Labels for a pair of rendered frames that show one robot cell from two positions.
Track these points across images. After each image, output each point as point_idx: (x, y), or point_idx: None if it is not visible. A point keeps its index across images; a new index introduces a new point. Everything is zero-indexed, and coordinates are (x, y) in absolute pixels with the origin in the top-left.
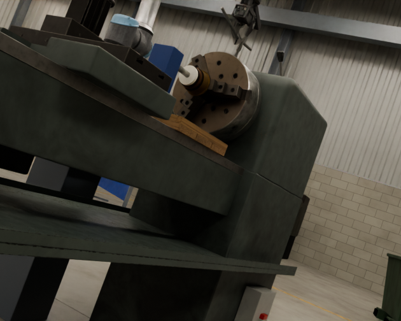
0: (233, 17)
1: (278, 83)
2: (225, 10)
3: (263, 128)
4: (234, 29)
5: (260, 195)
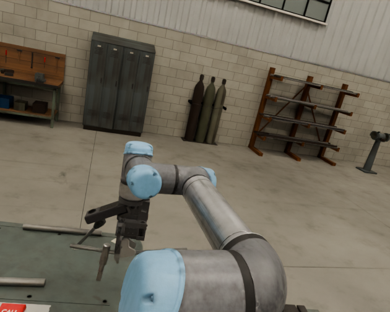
0: (136, 239)
1: (142, 249)
2: (179, 247)
3: None
4: (139, 250)
5: None
